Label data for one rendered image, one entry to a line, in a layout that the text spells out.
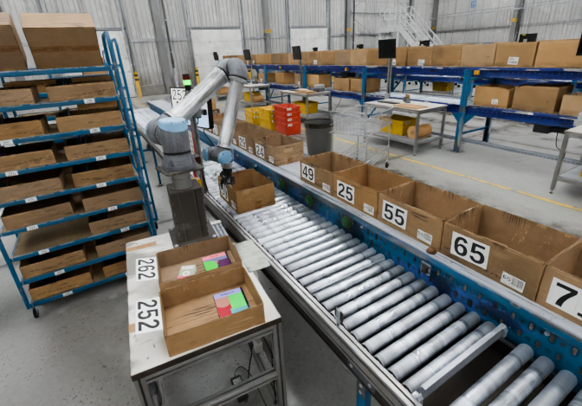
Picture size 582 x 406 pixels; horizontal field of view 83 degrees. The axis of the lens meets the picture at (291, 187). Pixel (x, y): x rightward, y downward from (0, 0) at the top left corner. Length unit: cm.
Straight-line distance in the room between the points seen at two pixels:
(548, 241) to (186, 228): 178
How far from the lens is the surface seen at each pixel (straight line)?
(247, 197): 229
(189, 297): 163
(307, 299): 156
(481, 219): 187
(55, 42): 276
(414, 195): 207
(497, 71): 647
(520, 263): 151
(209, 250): 190
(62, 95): 271
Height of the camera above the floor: 177
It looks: 23 degrees down
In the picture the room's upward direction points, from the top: 3 degrees counter-clockwise
